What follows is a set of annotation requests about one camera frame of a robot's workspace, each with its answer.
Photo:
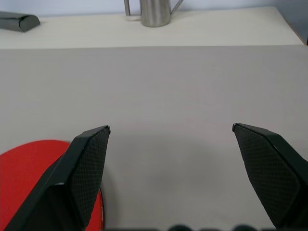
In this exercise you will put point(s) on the stainless steel watering can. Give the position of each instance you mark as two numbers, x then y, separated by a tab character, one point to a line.
155	12

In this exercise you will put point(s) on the grey table mat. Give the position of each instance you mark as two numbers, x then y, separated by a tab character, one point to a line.
154	91

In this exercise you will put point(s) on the black glossy hard case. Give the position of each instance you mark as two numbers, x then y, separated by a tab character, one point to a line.
19	21

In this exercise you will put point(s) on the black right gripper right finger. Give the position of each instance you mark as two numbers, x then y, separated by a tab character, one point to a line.
272	168

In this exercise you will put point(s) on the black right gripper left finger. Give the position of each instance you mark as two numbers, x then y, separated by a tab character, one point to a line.
72	173

